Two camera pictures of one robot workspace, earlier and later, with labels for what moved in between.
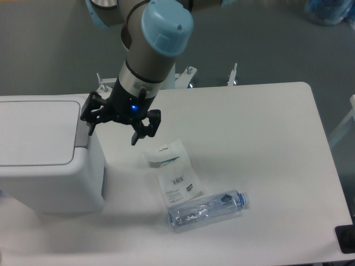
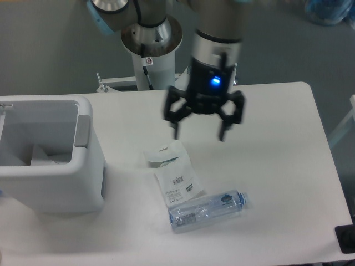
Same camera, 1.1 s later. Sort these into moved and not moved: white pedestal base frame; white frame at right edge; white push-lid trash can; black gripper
Moved: black gripper
Not moved: white frame at right edge; white pedestal base frame; white push-lid trash can
